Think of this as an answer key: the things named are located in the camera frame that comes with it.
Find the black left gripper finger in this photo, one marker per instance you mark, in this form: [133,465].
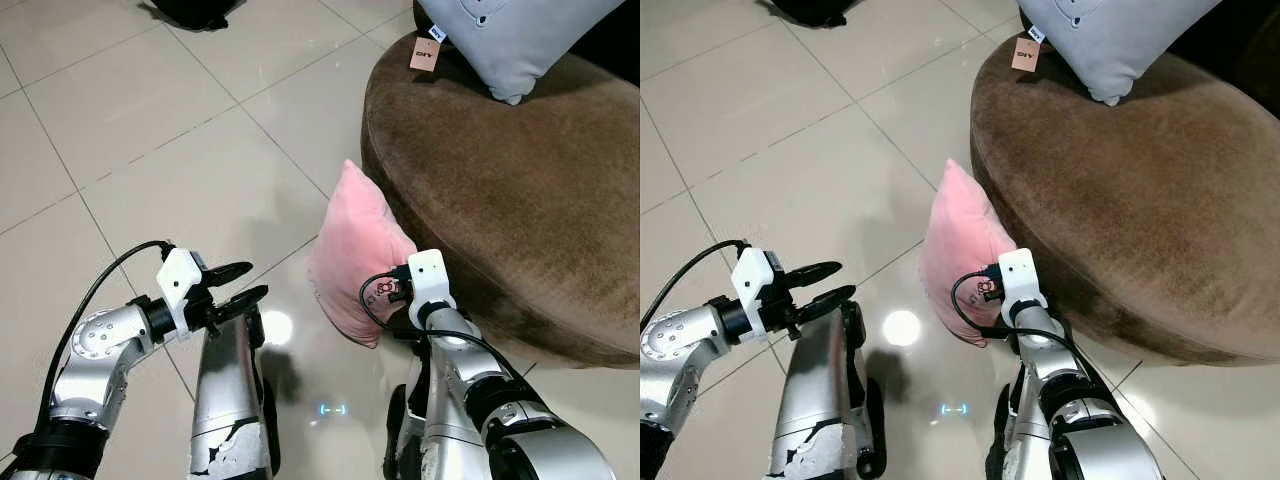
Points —
[832,300]
[245,299]
[815,272]
[232,272]

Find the pink pillow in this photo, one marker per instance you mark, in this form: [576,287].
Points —
[350,250]
[955,240]

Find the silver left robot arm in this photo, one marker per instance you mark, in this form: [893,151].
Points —
[672,345]
[95,345]

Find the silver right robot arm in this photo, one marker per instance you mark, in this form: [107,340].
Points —
[500,410]
[1085,420]

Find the brown velvet sofa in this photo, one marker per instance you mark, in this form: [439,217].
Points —
[520,190]
[1130,190]

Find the beige pillow price tag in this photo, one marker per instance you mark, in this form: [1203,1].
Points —
[425,54]
[1026,55]

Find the black object on floor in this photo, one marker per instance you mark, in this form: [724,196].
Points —
[810,9]
[195,10]

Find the grey pillow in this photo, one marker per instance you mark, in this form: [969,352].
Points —
[520,40]
[1120,40]

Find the black sofa backrest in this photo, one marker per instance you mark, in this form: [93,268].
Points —
[1240,35]
[615,35]

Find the silver left robot leg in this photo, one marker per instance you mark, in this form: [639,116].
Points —
[815,400]
[228,400]

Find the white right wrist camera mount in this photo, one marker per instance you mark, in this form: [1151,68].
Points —
[1020,278]
[430,282]

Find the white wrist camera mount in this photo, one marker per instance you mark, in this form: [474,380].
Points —
[430,282]
[178,280]
[755,280]
[1020,278]

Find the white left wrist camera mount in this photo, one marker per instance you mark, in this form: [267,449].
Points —
[755,280]
[178,280]

